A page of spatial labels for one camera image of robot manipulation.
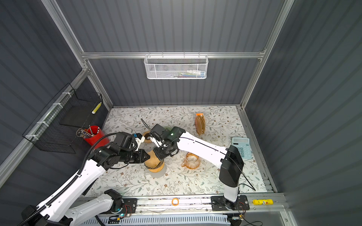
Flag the clear grey glass dripper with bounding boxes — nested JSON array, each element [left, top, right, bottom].
[[144, 158, 164, 170]]

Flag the yellow highlighter in basket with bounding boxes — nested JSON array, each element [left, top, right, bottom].
[[91, 102, 102, 115]]

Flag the white wire mesh basket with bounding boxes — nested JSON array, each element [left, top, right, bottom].
[[144, 55, 209, 80]]

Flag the red ribbed utensil cup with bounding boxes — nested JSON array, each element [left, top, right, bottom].
[[84, 126, 110, 149]]

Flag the light blue calculator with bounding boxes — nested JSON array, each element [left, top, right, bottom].
[[232, 137, 253, 160]]

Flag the orange coffee filter box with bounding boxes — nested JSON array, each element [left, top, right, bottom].
[[196, 113, 204, 120]]

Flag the orange glass pitcher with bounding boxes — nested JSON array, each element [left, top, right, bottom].
[[181, 152, 200, 170]]

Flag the brown paper coffee filters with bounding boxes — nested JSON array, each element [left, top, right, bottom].
[[195, 117, 206, 135]]

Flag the single brown paper filter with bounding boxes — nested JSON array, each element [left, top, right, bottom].
[[144, 150, 164, 170]]

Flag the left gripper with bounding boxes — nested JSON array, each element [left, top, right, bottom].
[[120, 148, 151, 163]]

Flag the white frosted mug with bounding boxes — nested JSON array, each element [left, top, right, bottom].
[[150, 168, 166, 178]]

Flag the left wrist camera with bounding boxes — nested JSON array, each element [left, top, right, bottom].
[[133, 133, 145, 152]]

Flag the black wire wall basket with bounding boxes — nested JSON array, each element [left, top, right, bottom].
[[23, 86, 105, 154]]

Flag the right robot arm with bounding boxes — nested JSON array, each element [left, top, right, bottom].
[[150, 124, 244, 204]]

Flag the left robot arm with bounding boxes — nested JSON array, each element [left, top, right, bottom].
[[20, 132, 150, 226]]

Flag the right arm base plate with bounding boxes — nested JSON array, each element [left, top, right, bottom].
[[210, 195, 250, 211]]

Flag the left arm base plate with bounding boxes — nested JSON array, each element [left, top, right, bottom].
[[110, 198, 138, 214]]

